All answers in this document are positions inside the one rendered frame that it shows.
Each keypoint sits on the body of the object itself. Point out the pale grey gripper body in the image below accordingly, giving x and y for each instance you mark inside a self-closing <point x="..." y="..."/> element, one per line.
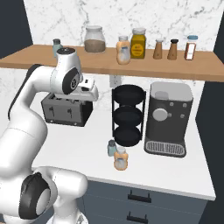
<point x="89" y="94"/>

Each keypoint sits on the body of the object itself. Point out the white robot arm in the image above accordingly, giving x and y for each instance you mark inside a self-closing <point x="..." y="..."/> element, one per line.
<point x="26" y="137"/>

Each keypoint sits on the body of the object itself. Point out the orange condiment bottle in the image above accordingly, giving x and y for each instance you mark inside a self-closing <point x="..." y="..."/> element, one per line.
<point x="123" y="52"/>
<point x="120" y="159"/>

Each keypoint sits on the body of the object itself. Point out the pale blue shaker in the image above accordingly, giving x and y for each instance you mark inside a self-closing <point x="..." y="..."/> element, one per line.
<point x="57" y="48"/>
<point x="111" y="149"/>

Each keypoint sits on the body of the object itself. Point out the brown shaker with white cap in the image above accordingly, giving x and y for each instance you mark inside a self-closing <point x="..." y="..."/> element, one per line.
<point x="158" y="51"/>

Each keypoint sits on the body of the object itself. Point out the brown shaker with black cap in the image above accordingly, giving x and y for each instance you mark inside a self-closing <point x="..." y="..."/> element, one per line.
<point x="172" y="52"/>

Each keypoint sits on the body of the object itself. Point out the spice bottle with blue cap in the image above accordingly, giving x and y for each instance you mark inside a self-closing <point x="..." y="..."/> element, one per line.
<point x="191" y="49"/>

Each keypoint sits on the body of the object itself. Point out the dark grey toaster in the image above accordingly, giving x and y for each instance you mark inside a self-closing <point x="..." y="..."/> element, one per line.
<point x="62" y="112"/>

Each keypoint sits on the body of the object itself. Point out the black three-tier stand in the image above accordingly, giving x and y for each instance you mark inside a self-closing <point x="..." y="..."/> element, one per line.
<point x="128" y="116"/>

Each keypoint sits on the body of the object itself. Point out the glass jar with brown contents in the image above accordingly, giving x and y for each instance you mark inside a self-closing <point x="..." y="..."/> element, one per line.
<point x="94" y="39"/>

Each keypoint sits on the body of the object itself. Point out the yellow jar with grey lid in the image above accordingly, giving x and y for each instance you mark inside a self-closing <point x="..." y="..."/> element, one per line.
<point x="138" y="45"/>

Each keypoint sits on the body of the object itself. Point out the dark grey coffee machine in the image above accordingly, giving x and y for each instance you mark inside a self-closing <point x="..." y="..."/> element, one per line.
<point x="169" y="122"/>

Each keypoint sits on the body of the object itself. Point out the grey-blue drawer front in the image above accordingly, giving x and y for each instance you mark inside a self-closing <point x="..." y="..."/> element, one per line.
<point x="110" y="214"/>
<point x="175" y="201"/>

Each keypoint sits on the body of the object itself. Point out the white wall outlet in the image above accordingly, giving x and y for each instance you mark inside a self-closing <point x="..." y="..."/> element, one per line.
<point x="115" y="81"/>

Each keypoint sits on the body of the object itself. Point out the wooden wall shelf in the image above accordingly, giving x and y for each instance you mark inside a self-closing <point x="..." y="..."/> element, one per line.
<point x="96" y="62"/>

